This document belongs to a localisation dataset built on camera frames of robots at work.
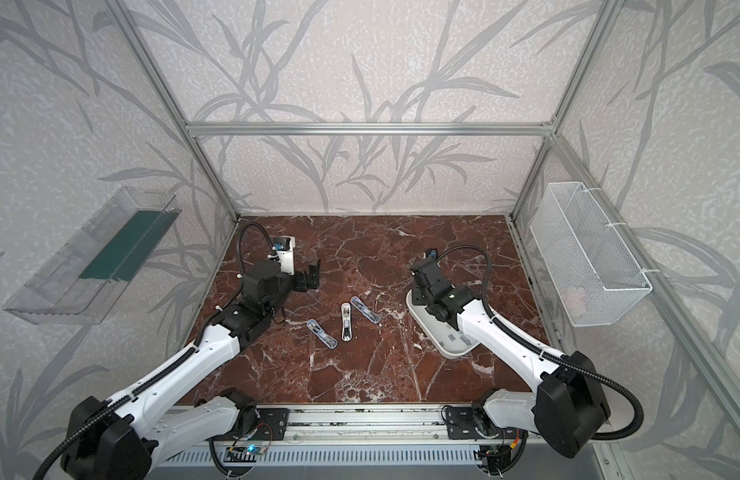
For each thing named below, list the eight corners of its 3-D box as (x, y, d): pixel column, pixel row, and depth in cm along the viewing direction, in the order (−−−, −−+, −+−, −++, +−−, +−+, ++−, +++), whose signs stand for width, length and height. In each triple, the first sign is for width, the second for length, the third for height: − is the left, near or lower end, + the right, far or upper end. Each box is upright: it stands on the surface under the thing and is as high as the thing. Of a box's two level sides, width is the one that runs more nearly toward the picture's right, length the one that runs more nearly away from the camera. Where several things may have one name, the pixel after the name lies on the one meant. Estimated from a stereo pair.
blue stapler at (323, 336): (308, 328, 92) (305, 323, 89) (314, 323, 93) (311, 317, 90) (333, 351, 88) (331, 346, 85) (338, 345, 89) (336, 340, 86)
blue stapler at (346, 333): (342, 342, 90) (341, 337, 87) (342, 307, 97) (341, 302, 94) (352, 341, 90) (351, 336, 87) (351, 307, 97) (350, 301, 94)
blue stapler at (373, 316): (349, 304, 98) (348, 299, 95) (355, 298, 99) (354, 294, 97) (375, 325, 93) (375, 321, 90) (381, 319, 94) (380, 315, 92)
